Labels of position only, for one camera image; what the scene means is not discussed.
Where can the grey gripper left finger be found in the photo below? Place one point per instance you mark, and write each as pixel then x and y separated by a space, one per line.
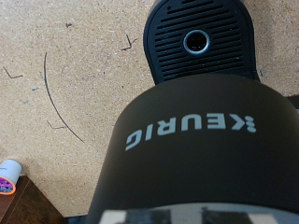
pixel 146 217

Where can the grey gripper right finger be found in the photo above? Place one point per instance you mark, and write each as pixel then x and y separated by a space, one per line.
pixel 227 218

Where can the black Keurig coffee machine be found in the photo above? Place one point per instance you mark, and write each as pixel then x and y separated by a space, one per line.
pixel 199 168

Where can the purple-lidded coffee pod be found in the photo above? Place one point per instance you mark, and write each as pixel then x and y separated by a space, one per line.
pixel 11 174

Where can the brown wooden box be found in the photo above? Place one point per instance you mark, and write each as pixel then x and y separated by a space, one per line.
pixel 28 208

